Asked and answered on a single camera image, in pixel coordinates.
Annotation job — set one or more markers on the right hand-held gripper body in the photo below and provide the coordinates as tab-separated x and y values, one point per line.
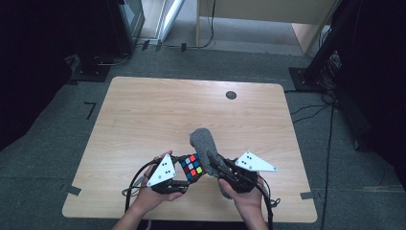
249	174

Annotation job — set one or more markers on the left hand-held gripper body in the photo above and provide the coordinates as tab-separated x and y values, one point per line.
162	174

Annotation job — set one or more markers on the multicoloured puzzle cube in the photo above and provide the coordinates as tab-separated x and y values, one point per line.
191	167

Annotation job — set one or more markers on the grey cloth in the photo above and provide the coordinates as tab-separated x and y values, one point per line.
204	147

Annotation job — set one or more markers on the person's right hand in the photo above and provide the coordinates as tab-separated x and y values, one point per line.
244	201

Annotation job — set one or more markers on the person's left hand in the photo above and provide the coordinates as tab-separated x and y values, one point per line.
150	199

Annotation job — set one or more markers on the grey floor tape strip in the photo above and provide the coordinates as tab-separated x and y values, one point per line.
307	195
72	190

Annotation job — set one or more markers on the dark round table grommet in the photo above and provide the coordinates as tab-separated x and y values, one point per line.
231	95

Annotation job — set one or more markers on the black angled floor tape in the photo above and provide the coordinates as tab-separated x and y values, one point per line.
91	110

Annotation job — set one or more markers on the black metal stand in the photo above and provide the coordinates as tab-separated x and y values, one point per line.
314	68

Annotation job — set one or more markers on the white upright panel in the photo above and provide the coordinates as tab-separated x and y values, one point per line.
169	19

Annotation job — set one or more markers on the black monitor cabinet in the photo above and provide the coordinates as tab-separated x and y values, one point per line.
126	22

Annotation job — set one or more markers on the light wooden desk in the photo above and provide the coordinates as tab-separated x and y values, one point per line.
271	11

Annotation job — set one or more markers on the dark curtain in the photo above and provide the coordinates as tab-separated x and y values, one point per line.
379	80
28	64

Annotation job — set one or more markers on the black stand base plate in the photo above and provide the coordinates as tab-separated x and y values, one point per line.
91	73

